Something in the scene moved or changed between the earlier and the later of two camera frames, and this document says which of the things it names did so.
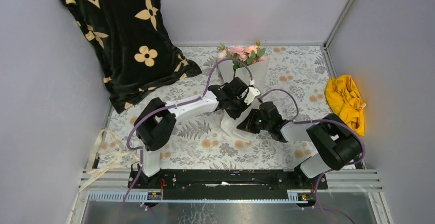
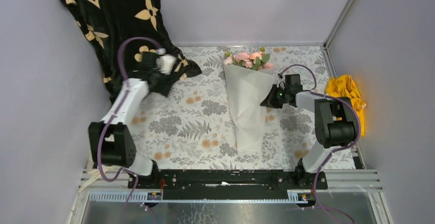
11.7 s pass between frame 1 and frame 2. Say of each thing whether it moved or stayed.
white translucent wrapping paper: moved
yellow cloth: stayed
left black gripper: moved
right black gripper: moved
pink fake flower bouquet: moved
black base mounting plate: stayed
